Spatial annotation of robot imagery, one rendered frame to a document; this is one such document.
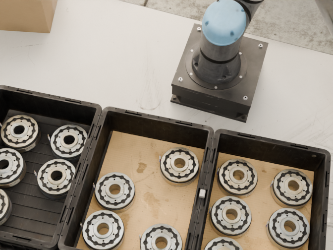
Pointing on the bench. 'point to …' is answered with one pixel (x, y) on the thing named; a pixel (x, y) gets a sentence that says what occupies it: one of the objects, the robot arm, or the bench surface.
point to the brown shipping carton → (27, 15)
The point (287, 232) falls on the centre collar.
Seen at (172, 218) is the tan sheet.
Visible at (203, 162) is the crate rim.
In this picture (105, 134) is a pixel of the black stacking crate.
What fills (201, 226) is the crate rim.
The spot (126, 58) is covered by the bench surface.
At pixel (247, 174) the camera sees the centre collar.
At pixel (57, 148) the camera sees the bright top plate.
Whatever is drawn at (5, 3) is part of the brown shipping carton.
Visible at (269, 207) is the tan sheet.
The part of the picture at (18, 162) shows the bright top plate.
